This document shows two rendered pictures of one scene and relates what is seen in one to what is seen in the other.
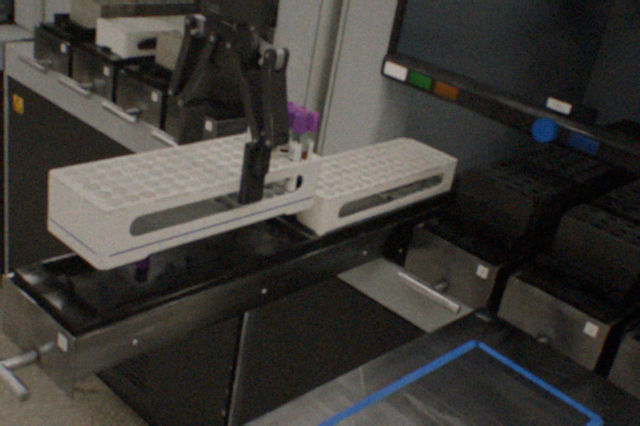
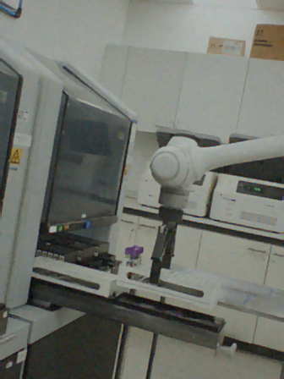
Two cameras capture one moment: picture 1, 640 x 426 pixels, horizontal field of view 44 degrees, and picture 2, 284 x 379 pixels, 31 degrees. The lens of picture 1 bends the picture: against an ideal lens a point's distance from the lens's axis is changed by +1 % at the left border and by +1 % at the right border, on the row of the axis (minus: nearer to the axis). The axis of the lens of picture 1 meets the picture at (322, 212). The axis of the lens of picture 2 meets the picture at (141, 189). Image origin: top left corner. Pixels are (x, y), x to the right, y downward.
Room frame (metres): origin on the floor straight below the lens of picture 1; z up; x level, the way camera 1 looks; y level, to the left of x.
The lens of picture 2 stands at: (1.42, 1.51, 1.24)
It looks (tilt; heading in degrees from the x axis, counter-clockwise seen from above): 3 degrees down; 250
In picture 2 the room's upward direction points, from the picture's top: 10 degrees clockwise
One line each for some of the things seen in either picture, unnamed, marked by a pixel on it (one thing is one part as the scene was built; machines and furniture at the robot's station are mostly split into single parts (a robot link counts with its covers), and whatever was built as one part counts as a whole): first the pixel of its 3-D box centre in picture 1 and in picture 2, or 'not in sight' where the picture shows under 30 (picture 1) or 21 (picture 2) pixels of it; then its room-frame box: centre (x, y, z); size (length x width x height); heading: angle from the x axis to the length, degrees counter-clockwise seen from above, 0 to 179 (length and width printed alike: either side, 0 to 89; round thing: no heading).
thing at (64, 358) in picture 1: (270, 248); (120, 308); (0.88, 0.06, 0.78); 0.73 x 0.14 x 0.09; 142
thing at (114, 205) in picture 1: (195, 190); (168, 283); (0.77, 0.14, 0.89); 0.30 x 0.10 x 0.06; 142
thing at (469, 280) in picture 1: (559, 213); not in sight; (1.18, -0.38, 0.78); 0.73 x 0.14 x 0.09; 142
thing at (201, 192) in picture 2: not in sight; (185, 172); (-0.35, -2.29, 1.22); 0.62 x 0.56 x 0.64; 50
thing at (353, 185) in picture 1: (367, 184); (72, 277); (1.02, -0.05, 0.83); 0.30 x 0.10 x 0.06; 142
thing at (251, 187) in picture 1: (253, 172); (165, 266); (0.76, 0.08, 0.93); 0.03 x 0.01 x 0.07; 142
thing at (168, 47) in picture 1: (178, 54); not in sight; (1.44, 0.32, 0.85); 0.12 x 0.02 x 0.06; 52
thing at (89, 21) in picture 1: (89, 12); not in sight; (1.63, 0.56, 0.85); 0.12 x 0.02 x 0.06; 52
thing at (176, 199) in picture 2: not in sight; (173, 198); (0.80, 0.12, 1.15); 0.09 x 0.09 x 0.06
